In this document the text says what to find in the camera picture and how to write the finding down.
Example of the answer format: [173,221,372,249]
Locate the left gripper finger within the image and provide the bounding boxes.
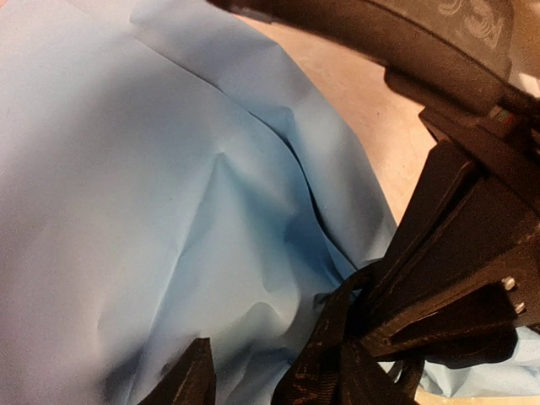
[143,338,216,405]

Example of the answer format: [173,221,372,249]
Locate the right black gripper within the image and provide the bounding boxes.
[358,111,539,359]

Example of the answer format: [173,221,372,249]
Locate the black strap ribbon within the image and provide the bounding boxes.
[271,262,424,404]

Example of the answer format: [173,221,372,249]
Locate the blue wrapping paper sheet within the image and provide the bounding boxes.
[1,1,539,404]

